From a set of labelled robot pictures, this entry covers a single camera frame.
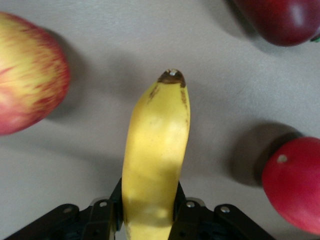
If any red yellow mango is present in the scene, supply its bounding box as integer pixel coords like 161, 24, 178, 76
261, 136, 320, 236

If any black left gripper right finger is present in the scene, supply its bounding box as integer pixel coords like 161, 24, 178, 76
169, 182, 276, 240

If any red yellow apple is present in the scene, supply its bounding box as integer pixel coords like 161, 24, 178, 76
0, 11, 71, 136

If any dark red mangosteen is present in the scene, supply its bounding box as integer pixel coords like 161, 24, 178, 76
232, 0, 320, 47

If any yellow banana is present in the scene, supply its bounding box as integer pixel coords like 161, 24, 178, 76
121, 68, 191, 240

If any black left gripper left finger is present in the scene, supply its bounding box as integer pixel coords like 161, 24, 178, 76
4, 177, 123, 240

